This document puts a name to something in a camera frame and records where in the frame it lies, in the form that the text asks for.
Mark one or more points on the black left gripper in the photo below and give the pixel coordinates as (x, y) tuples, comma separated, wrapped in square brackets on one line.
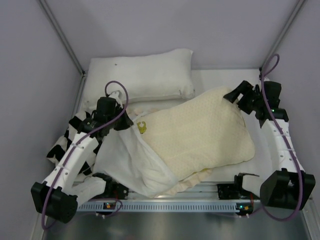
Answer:
[(122, 121)]

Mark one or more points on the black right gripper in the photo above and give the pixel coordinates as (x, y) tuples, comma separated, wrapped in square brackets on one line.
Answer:
[(244, 93)]

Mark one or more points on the grey plush cream-frilled pillowcase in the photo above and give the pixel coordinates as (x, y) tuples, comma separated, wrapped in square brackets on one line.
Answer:
[(126, 157)]

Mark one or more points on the cream yellow-edged pillow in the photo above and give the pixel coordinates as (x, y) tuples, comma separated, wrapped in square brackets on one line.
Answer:
[(205, 132)]

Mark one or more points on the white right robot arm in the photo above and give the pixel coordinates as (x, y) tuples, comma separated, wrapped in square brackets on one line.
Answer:
[(288, 187)]

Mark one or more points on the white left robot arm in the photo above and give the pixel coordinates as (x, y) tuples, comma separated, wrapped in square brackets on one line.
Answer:
[(72, 183)]

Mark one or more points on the white plain pillow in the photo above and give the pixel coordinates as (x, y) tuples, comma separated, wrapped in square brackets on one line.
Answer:
[(156, 77)]

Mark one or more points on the black white striped cloth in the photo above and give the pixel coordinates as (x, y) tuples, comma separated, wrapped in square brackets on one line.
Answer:
[(62, 145)]

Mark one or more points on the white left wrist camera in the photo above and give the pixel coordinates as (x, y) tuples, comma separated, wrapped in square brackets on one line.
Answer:
[(117, 96)]

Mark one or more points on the right corner aluminium post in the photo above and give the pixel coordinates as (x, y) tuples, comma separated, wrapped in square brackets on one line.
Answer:
[(285, 28)]

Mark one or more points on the corner aluminium post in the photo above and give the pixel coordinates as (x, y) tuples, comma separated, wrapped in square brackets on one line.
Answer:
[(60, 34), (285, 28)]

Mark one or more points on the left corner aluminium post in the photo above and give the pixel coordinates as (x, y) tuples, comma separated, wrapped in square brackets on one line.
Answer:
[(60, 34)]

